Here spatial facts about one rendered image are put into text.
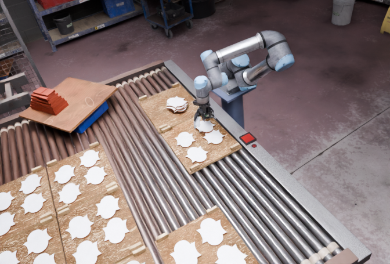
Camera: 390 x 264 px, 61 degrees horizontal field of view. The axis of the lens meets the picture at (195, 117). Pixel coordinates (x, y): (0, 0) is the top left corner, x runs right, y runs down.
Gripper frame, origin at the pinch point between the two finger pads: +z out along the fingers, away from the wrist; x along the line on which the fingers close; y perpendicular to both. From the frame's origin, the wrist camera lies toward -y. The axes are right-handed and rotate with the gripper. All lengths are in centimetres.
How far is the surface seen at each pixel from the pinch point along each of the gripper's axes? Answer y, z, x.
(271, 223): 76, 3, -8
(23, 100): -110, 4, -100
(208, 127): 2.6, 1.8, 0.6
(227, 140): 17.6, 3.4, 5.1
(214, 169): 31.4, 4.6, -12.5
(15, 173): -38, 7, -115
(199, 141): 8.3, 3.7, -9.1
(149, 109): -41.3, 5.7, -22.1
